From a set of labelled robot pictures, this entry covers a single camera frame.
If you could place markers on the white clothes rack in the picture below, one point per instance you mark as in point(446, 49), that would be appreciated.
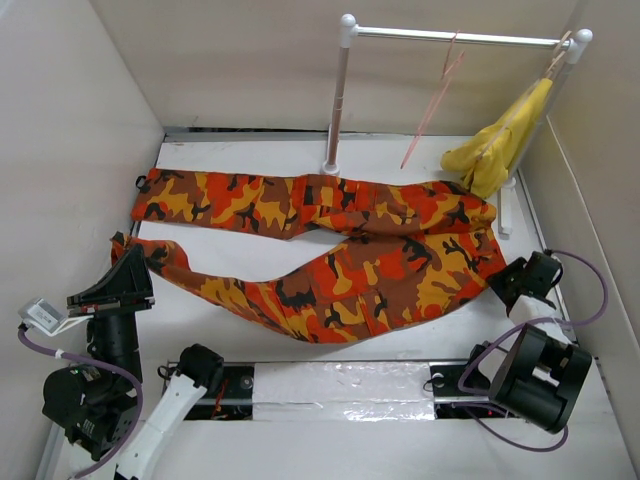
point(567, 51)

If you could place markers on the yellow garment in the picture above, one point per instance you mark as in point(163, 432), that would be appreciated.
point(484, 161)

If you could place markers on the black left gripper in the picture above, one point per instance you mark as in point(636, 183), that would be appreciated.
point(129, 278)

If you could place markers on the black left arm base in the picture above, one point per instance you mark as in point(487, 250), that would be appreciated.
point(233, 400)

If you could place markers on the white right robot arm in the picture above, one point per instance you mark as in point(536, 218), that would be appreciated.
point(540, 377)

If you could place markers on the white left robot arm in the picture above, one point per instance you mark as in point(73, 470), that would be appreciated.
point(97, 400)

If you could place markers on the pink wire hanger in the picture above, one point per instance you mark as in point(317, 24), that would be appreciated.
point(450, 67)

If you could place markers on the aluminium frame rail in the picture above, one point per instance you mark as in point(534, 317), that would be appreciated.
point(51, 453)

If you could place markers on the orange camouflage trousers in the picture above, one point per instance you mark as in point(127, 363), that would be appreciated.
point(409, 254)

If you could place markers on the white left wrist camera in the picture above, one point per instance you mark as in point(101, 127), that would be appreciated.
point(41, 315)

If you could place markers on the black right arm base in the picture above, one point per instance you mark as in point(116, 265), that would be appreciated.
point(449, 401)

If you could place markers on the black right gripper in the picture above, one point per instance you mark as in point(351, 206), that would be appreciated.
point(496, 279)

